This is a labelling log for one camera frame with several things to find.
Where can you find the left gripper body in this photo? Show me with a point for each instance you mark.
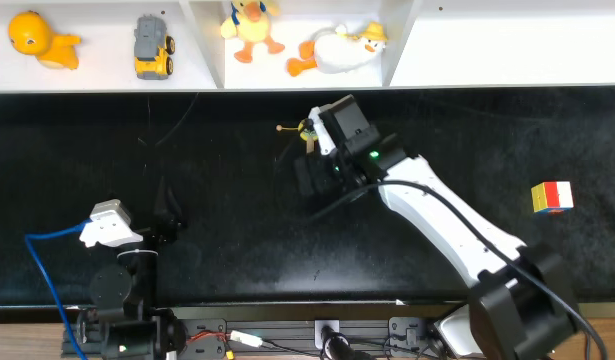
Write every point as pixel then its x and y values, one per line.
pixel 149 239

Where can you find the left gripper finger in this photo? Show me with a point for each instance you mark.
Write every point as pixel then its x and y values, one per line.
pixel 167 215

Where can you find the grey and yellow toy truck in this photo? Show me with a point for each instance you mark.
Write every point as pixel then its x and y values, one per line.
pixel 152 47

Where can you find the yellow rubber duck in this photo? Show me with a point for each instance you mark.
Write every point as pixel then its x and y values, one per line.
pixel 29 32

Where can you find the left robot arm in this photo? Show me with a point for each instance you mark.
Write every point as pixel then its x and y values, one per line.
pixel 112 290

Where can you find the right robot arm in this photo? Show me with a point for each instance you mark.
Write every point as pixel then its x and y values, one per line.
pixel 437 215

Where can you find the yellow rattle drum toy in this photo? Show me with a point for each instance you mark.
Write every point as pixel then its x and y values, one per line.
pixel 305 131

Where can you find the yellow plush duck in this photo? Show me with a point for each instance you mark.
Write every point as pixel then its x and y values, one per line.
pixel 252 27

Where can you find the white plush duck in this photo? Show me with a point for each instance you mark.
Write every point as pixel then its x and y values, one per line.
pixel 339 52

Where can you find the white shelf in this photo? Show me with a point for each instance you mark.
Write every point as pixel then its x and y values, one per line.
pixel 487 50

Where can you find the many-coloured puzzle cube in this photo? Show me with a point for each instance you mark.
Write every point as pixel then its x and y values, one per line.
pixel 552 196

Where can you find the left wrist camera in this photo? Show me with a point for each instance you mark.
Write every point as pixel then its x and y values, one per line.
pixel 109 225

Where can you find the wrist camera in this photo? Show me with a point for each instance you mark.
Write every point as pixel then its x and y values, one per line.
pixel 323 132
pixel 109 225

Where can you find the mounting rail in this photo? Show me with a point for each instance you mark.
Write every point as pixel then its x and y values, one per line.
pixel 287 340

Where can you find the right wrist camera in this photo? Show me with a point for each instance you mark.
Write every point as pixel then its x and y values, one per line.
pixel 323 132

